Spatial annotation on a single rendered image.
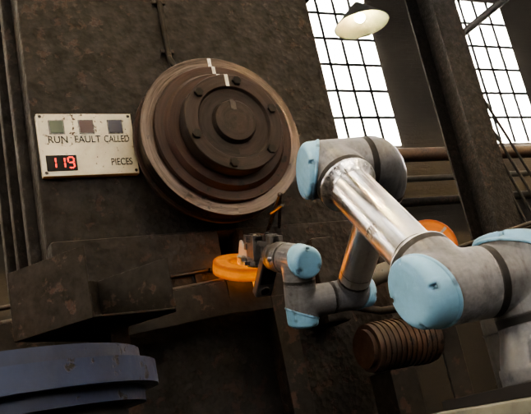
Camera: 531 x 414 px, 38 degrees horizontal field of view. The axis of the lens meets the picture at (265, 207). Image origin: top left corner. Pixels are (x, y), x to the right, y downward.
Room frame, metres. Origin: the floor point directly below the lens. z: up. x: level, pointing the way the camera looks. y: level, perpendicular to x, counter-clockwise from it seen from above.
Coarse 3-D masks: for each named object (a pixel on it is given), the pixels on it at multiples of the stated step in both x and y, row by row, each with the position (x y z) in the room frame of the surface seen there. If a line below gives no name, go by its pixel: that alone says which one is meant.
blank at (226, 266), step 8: (224, 256) 1.99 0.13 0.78; (232, 256) 2.00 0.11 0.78; (216, 264) 1.93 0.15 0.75; (224, 264) 1.92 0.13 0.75; (232, 264) 1.93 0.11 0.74; (216, 272) 1.93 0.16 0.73; (224, 272) 1.91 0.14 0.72; (232, 272) 1.90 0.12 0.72; (240, 272) 1.90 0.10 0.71; (248, 272) 1.90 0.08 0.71; (232, 280) 1.91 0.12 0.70; (240, 280) 1.91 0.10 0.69; (248, 280) 1.91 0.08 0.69
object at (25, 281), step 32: (64, 256) 1.40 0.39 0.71; (32, 288) 1.44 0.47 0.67; (64, 288) 1.40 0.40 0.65; (96, 288) 1.69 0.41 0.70; (128, 288) 1.66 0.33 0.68; (160, 288) 1.62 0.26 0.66; (32, 320) 1.44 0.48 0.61; (64, 320) 1.41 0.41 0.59; (96, 320) 1.45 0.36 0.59; (128, 320) 1.60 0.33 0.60
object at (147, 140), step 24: (168, 72) 1.90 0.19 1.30; (240, 72) 2.01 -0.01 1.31; (144, 120) 1.86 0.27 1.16; (288, 120) 2.06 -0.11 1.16; (144, 144) 1.86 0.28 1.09; (168, 168) 1.88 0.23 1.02; (288, 168) 2.05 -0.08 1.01; (168, 192) 1.93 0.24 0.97; (192, 192) 1.91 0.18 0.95; (216, 216) 1.99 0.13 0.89; (240, 216) 2.03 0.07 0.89
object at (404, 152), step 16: (496, 0) 8.66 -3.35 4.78; (480, 16) 8.94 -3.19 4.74; (464, 32) 9.24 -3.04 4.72; (416, 160) 9.20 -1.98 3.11; (432, 160) 9.34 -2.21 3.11; (448, 160) 9.50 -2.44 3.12; (416, 176) 9.40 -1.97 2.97; (432, 176) 9.52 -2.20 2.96; (448, 176) 9.64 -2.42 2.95; (512, 176) 10.19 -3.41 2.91; (528, 192) 10.50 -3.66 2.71; (0, 224) 7.18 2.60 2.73
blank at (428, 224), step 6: (420, 222) 2.05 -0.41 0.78; (426, 222) 2.05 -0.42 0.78; (432, 222) 2.05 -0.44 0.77; (438, 222) 2.05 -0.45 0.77; (426, 228) 2.05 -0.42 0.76; (432, 228) 2.05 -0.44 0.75; (438, 228) 2.05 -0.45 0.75; (444, 228) 2.05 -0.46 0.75; (444, 234) 2.05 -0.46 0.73; (450, 234) 2.05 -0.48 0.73; (450, 240) 2.05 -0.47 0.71; (456, 240) 2.05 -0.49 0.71
